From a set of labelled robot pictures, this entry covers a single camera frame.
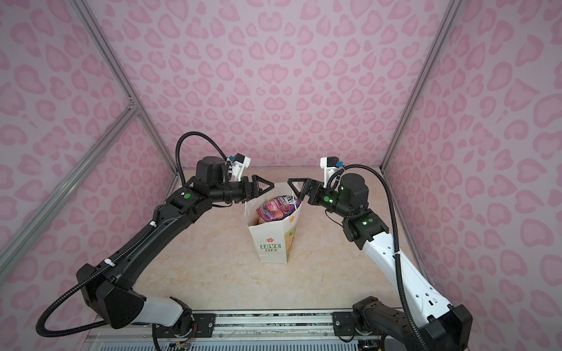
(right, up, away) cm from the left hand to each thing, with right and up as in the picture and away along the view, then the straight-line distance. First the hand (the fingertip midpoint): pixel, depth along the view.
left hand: (270, 188), depth 69 cm
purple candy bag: (+1, -7, +11) cm, 13 cm away
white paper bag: (+1, -18, +7) cm, 19 cm away
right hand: (+8, +1, -2) cm, 8 cm away
